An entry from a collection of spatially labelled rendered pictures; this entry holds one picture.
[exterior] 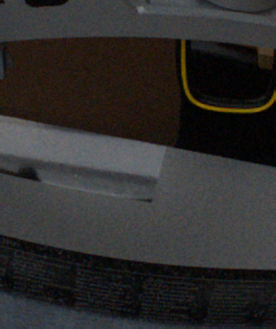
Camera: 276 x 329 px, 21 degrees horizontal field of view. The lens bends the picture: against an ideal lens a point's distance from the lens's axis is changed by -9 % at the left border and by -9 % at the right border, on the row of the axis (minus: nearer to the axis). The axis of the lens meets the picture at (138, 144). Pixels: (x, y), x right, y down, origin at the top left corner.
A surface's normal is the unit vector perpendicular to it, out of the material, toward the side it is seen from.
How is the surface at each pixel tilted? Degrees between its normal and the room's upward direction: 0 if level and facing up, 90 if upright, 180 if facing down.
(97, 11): 90
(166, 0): 0
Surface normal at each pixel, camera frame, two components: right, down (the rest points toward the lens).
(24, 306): -0.12, 0.06
